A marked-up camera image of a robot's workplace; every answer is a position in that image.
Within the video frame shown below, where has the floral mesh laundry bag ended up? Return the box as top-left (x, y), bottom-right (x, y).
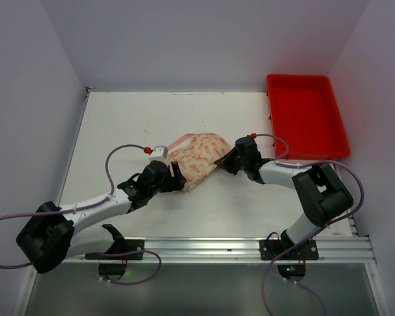
top-left (167, 132), bottom-right (231, 192)

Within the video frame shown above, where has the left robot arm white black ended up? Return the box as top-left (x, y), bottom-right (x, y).
top-left (16, 161), bottom-right (186, 273)

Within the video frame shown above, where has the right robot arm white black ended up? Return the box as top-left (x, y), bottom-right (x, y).
top-left (215, 136), bottom-right (354, 249)

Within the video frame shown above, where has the red plastic tray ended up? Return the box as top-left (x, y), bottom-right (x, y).
top-left (267, 74), bottom-right (350, 161)

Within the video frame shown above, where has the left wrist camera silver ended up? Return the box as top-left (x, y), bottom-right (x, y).
top-left (144, 145), bottom-right (168, 164)

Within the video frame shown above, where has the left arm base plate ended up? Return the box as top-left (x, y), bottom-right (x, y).
top-left (85, 239), bottom-right (145, 260)

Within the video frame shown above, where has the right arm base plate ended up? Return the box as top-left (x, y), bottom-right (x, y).
top-left (258, 232), bottom-right (319, 261)

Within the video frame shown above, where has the aluminium front rail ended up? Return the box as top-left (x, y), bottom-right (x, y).
top-left (28, 235), bottom-right (376, 264)

